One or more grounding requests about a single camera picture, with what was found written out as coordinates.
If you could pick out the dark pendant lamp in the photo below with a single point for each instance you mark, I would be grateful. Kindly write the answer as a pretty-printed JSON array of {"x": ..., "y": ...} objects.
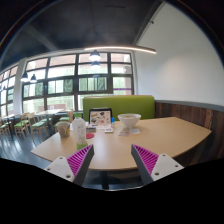
[{"x": 95, "y": 56}]

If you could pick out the small card on table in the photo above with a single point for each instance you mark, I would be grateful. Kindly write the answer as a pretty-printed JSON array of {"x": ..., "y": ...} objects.
[{"x": 108, "y": 130}]

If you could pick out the beige paper cup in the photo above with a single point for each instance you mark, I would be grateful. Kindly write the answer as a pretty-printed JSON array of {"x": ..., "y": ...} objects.
[{"x": 63, "y": 129}]

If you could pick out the small blue bottle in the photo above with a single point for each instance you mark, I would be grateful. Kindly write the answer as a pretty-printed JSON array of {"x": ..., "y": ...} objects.
[{"x": 112, "y": 122}]

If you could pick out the wooden chair green seat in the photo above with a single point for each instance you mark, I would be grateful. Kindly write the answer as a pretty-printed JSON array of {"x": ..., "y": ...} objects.
[{"x": 36, "y": 127}]

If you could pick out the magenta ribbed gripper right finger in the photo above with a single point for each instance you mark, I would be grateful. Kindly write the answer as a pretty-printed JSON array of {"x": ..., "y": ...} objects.
[{"x": 152, "y": 166}]

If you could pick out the long linear ceiling light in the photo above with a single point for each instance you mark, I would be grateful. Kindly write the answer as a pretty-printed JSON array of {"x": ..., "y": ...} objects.
[{"x": 130, "y": 48}]

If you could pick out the large grid window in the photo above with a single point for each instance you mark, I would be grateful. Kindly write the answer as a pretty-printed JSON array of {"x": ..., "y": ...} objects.
[{"x": 62, "y": 81}]

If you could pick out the red round coaster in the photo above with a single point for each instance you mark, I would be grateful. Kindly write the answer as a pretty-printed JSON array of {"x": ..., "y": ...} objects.
[{"x": 90, "y": 135}]

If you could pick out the green upholstered bench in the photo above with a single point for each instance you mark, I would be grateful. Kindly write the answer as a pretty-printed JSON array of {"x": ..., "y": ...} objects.
[{"x": 121, "y": 104}]

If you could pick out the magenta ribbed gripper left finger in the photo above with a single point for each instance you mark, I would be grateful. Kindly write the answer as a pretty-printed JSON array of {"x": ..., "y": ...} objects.
[{"x": 74, "y": 167}]

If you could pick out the white ceramic bowl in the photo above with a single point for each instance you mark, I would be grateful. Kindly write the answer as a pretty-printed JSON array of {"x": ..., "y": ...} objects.
[{"x": 129, "y": 120}]

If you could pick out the standing menu sign board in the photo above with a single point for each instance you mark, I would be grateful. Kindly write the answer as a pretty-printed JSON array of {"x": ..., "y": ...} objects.
[{"x": 100, "y": 117}]

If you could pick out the white plastic water bottle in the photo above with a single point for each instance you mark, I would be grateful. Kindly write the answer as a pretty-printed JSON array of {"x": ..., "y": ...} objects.
[{"x": 79, "y": 129}]

